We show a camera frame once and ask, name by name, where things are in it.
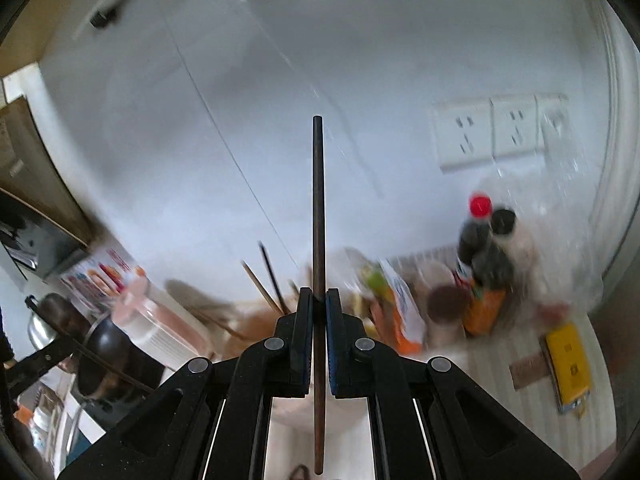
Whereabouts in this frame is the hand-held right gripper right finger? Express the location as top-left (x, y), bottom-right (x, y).
top-left (326, 288), bottom-right (581, 480)

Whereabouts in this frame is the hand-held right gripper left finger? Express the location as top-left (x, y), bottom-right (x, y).
top-left (57, 287), bottom-right (316, 480)

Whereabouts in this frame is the light wooden chopstick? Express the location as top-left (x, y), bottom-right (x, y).
top-left (241, 259), bottom-right (281, 313)

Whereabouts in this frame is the dark brown chopstick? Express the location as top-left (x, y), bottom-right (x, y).
top-left (258, 241), bottom-right (290, 315)
top-left (312, 116), bottom-right (327, 476)

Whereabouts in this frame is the orange and white snack packet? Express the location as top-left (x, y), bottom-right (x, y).
top-left (367, 257), bottom-right (430, 355)

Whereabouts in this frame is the brown-lidded jar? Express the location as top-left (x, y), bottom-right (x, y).
top-left (426, 284), bottom-right (475, 350)

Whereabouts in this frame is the pink-lidded plastic container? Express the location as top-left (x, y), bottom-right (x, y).
top-left (111, 265), bottom-right (212, 358)

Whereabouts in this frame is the red-capped dark sauce bottle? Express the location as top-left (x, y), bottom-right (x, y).
top-left (454, 192), bottom-right (495, 283)

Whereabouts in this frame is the black-capped bottle orange label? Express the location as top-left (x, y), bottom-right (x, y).
top-left (462, 208), bottom-right (518, 338)

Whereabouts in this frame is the striped tablecloth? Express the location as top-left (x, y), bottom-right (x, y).
top-left (440, 310), bottom-right (623, 466)

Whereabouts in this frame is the cardboard piece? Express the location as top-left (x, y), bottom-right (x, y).
top-left (508, 351), bottom-right (552, 391)

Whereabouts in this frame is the black wok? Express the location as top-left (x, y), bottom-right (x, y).
top-left (74, 317), bottom-right (167, 403)

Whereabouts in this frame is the colourful printed box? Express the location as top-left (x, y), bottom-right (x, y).
top-left (59, 246), bottom-right (147, 307)

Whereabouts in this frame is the yellow packet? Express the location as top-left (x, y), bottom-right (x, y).
top-left (544, 323), bottom-right (595, 407)

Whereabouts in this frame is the clear plastic bag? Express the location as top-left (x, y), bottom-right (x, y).
top-left (472, 160), bottom-right (617, 313)

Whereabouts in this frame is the steel pot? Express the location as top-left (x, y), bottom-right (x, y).
top-left (24, 293), bottom-right (92, 357)

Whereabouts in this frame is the brown cardboard box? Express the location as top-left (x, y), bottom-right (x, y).
top-left (0, 94), bottom-right (97, 248)

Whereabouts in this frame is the white wall socket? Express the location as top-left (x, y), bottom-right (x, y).
top-left (490, 94), bottom-right (547, 159)
top-left (433, 100), bottom-right (495, 174)

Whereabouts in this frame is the white wall switch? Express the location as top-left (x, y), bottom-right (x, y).
top-left (536, 92), bottom-right (572, 152)

